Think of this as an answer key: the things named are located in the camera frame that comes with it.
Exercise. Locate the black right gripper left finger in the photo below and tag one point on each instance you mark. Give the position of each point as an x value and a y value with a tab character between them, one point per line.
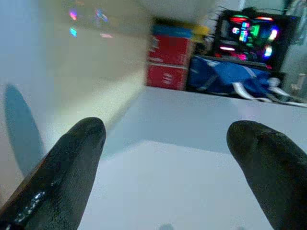
60	177

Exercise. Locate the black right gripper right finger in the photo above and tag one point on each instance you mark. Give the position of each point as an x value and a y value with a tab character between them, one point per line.
273	167

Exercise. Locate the computer case with rgb lights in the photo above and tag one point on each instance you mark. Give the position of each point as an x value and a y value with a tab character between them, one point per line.
251	38

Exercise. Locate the red cardboard box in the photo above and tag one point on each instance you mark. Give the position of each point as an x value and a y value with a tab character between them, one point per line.
168	51
166	76

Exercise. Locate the blue and yellow box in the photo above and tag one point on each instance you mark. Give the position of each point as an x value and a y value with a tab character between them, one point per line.
177	30

